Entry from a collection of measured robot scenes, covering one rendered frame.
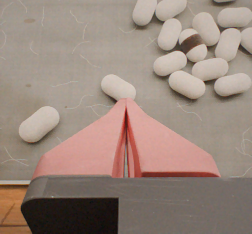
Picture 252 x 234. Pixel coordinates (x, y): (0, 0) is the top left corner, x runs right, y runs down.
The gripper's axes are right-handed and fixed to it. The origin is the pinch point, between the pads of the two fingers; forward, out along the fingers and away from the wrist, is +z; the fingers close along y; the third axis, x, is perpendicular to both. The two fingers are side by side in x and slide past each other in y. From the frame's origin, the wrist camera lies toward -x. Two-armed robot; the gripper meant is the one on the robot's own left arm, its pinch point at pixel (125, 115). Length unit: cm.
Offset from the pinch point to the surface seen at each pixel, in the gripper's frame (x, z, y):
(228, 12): -2.7, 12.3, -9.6
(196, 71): 1.3, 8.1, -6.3
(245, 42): -0.4, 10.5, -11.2
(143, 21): -1.9, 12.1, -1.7
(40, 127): 4.3, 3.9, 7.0
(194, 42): -0.7, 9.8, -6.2
